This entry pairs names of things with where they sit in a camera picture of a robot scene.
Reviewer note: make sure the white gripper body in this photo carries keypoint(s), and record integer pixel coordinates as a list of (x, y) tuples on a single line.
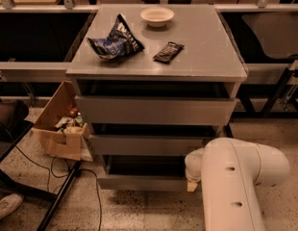
[(191, 165)]

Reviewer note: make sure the grey bottom drawer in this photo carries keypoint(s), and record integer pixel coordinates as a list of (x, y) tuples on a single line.
[(142, 183)]

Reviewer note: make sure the grey drawer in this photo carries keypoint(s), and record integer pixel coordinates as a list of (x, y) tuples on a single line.
[(142, 183), (145, 145), (158, 111)]

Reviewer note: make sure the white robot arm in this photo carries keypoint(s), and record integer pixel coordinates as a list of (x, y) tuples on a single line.
[(228, 170)]

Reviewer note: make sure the grey drawer cabinet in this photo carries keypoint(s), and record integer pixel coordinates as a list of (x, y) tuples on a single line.
[(153, 88)]

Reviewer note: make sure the grey middle drawer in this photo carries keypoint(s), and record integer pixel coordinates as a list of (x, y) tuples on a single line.
[(145, 145)]

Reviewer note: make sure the grey top drawer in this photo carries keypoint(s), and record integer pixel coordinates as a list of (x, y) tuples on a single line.
[(158, 111)]

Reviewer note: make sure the black snack bar wrapper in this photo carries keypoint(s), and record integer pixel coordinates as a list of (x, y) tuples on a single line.
[(168, 53)]

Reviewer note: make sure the cardboard box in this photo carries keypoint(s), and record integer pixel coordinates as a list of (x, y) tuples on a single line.
[(69, 146)]

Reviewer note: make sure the items in cardboard box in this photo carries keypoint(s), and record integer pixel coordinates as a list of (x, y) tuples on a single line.
[(72, 122)]

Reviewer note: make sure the blue chip bag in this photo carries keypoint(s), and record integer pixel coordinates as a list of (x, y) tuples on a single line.
[(119, 43)]

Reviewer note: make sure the white bowl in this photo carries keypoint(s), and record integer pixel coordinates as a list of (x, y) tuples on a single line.
[(157, 16)]

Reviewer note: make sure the grey chair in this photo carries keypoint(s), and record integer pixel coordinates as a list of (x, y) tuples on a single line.
[(277, 34)]

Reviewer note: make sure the dark bag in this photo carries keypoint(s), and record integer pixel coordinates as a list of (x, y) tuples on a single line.
[(13, 122)]

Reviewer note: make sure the white shoe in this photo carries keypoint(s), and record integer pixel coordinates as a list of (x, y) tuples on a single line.
[(9, 204)]

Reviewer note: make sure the black table leg frame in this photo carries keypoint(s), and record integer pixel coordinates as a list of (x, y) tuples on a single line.
[(8, 141)]

